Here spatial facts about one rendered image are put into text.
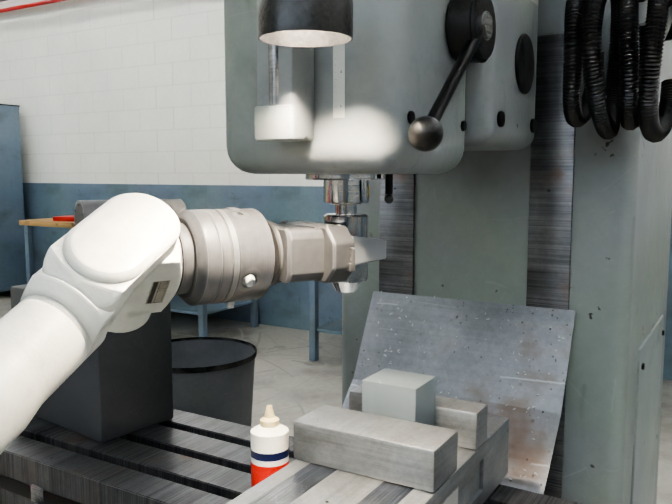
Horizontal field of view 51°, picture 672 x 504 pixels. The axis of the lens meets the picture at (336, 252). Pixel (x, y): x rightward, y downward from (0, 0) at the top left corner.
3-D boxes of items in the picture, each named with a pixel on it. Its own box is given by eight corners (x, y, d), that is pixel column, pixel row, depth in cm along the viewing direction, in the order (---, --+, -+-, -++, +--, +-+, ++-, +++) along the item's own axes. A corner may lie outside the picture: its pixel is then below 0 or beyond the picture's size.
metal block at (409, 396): (415, 448, 69) (415, 389, 69) (361, 436, 72) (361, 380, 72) (435, 431, 74) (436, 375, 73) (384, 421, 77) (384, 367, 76)
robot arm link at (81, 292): (196, 217, 60) (98, 310, 50) (171, 284, 66) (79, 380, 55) (132, 177, 60) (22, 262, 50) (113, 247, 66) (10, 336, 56)
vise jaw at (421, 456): (434, 494, 62) (434, 450, 62) (292, 459, 70) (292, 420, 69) (458, 469, 67) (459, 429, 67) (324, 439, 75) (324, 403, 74)
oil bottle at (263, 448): (274, 516, 72) (273, 413, 71) (243, 507, 75) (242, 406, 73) (296, 501, 76) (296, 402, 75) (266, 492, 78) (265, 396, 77)
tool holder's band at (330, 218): (371, 222, 76) (371, 213, 76) (364, 225, 71) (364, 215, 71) (328, 221, 77) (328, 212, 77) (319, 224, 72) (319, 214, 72)
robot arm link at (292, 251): (357, 207, 67) (243, 210, 60) (356, 307, 68) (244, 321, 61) (289, 202, 77) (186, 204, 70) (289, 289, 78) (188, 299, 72)
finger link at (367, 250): (381, 263, 74) (332, 267, 71) (382, 233, 74) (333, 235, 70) (391, 265, 73) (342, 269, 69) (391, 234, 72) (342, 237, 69)
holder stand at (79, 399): (101, 444, 92) (95, 293, 90) (14, 409, 105) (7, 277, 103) (174, 419, 101) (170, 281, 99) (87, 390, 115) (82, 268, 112)
